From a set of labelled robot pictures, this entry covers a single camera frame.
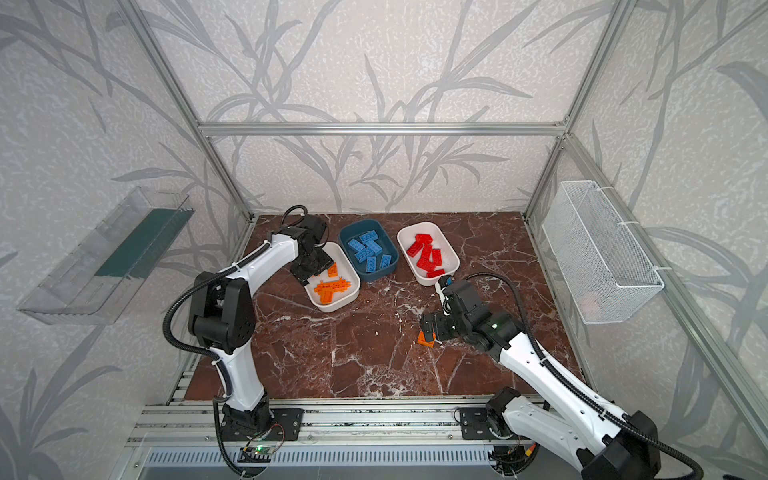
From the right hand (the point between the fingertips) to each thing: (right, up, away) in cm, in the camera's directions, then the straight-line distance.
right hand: (435, 311), depth 79 cm
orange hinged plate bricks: (-34, +3, +17) cm, 38 cm away
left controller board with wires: (-45, -33, -7) cm, 56 cm away
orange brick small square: (-33, +9, +23) cm, 41 cm away
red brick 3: (-1, +11, +26) cm, 28 cm away
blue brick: (-20, +10, +25) cm, 34 cm away
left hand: (-33, +12, +16) cm, 38 cm away
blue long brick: (-19, +16, +29) cm, 39 cm away
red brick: (+1, +7, +21) cm, 22 cm away
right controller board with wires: (+18, -35, -6) cm, 40 cm away
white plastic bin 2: (-8, +20, +31) cm, 37 cm away
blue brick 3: (-22, +20, +33) cm, 44 cm away
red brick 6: (-5, +16, +29) cm, 34 cm away
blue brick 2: (-26, +17, +30) cm, 43 cm away
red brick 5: (0, +15, +29) cm, 33 cm away
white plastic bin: (-29, +8, +24) cm, 38 cm away
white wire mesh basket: (+34, +12, -16) cm, 40 cm away
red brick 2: (-1, +19, +32) cm, 37 cm away
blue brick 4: (-15, +11, +27) cm, 33 cm away
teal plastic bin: (-26, +23, +33) cm, 48 cm away
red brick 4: (+4, +13, +28) cm, 31 cm away
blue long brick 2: (-23, +14, +27) cm, 38 cm away
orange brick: (-3, -11, +8) cm, 14 cm away
